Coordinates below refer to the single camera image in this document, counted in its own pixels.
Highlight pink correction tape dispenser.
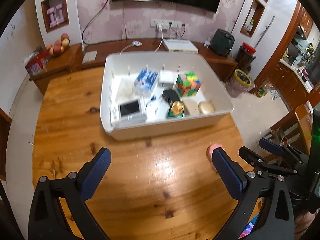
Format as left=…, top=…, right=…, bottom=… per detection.
left=206, top=143, right=222, bottom=162

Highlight round cream compact case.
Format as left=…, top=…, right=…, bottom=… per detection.
left=198, top=101, right=215, bottom=115

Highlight green gold round tin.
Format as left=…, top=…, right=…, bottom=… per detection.
left=167, top=101, right=185, bottom=118

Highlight white handheld game console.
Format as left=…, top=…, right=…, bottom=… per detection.
left=111, top=98, right=147, bottom=126

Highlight black power adapter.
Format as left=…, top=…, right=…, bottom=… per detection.
left=162, top=89, right=180, bottom=106

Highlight white usb charger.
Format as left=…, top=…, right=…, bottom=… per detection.
left=158, top=70, right=176, bottom=89

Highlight clear plastic box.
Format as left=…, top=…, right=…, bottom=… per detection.
left=116, top=79, right=151, bottom=103

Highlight yellow rim trash bin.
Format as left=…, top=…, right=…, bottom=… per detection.
left=226, top=69, right=255, bottom=98

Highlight beige faceted box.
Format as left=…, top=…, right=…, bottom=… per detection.
left=182, top=99, right=200, bottom=116

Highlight colourful puzzle cube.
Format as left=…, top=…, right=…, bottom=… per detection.
left=175, top=72, right=201, bottom=97

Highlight red lid dark jar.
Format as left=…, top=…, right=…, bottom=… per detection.
left=235, top=42, right=256, bottom=74

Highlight white correction tape dispenser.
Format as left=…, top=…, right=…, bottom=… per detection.
left=145, top=96, right=169, bottom=122

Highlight white plastic storage bin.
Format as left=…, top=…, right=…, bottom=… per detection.
left=100, top=51, right=234, bottom=141

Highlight dark green toaster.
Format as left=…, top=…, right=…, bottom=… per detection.
left=209, top=29, right=234, bottom=57

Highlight wooden tv cabinet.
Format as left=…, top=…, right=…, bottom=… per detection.
left=29, top=40, right=237, bottom=94

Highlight blue tissue pack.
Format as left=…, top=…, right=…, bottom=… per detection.
left=134, top=69, right=158, bottom=92

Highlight red snack bag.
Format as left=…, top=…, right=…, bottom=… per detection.
left=22, top=50, right=48, bottom=76

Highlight white card on cabinet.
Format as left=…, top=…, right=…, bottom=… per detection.
left=82, top=50, right=97, bottom=64

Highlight white set-top box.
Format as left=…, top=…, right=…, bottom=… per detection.
left=163, top=39, right=199, bottom=54

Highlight bowl of peaches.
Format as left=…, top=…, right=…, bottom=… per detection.
left=46, top=33, right=71, bottom=57

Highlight pink dumbbells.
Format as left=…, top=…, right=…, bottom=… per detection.
left=47, top=3, right=66, bottom=28

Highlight white charging cable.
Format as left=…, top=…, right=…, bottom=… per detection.
left=119, top=29, right=164, bottom=55

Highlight white wall power strip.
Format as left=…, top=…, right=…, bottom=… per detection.
left=150, top=18, right=183, bottom=30

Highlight black tv cable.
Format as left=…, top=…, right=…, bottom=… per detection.
left=81, top=0, right=126, bottom=46

